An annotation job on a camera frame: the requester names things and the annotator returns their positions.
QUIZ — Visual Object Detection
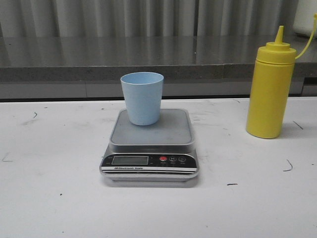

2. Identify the light blue plastic cup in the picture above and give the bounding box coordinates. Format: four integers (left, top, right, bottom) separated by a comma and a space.
120, 72, 164, 125

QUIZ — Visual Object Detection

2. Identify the yellow squeeze bottle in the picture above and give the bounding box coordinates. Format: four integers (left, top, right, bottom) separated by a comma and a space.
246, 14, 317, 139

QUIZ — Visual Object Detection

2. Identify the silver electronic kitchen scale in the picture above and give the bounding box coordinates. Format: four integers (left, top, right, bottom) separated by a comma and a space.
99, 109, 199, 187

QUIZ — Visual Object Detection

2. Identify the grey stone counter ledge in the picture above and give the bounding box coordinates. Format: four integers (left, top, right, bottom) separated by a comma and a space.
0, 36, 317, 99

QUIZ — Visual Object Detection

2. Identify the white container in background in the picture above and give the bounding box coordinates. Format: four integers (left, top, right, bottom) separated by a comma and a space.
293, 0, 317, 37

